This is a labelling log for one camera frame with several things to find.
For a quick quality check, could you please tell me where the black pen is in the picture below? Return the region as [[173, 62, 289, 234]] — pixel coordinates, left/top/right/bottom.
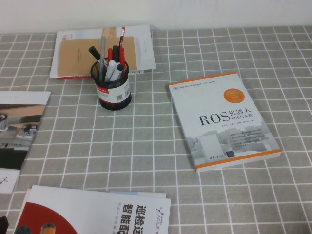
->
[[112, 45, 120, 64]]

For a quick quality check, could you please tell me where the white marker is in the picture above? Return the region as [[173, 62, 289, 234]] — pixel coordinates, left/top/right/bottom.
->
[[104, 60, 117, 82]]

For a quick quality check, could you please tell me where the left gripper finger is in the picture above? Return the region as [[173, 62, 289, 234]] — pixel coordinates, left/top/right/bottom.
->
[[0, 215, 9, 234]]

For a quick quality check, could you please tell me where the white brochure with pale edge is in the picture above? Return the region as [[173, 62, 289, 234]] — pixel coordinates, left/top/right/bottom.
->
[[24, 187, 168, 203]]

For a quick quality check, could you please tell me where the ROS robot textbook orange-edged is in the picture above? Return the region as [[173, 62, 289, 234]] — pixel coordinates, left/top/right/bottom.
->
[[168, 72, 281, 173]]

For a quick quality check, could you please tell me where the white brochure with beige picture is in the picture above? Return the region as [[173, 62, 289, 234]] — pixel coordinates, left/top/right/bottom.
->
[[50, 23, 156, 79]]

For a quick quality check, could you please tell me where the red and white AgileX brochure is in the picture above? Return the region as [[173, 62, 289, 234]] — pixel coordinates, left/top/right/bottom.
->
[[13, 184, 172, 234]]

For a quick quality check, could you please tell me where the red and black pencil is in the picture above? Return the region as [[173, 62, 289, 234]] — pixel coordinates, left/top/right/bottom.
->
[[118, 26, 127, 51]]

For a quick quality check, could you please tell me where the black mesh pen holder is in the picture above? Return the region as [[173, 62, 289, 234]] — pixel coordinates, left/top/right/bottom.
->
[[90, 58, 132, 111]]

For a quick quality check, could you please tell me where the grey pen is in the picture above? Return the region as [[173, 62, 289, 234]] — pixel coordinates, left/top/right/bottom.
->
[[98, 36, 107, 82]]

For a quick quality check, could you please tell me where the red-edged book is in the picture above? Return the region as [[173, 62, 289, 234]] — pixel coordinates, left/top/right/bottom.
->
[[56, 69, 145, 80]]

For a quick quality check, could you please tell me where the brochure with office photo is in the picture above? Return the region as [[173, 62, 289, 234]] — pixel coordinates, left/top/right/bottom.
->
[[0, 91, 51, 170]]

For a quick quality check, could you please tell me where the white card with small logo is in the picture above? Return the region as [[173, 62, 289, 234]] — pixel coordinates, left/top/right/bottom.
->
[[0, 168, 21, 194]]

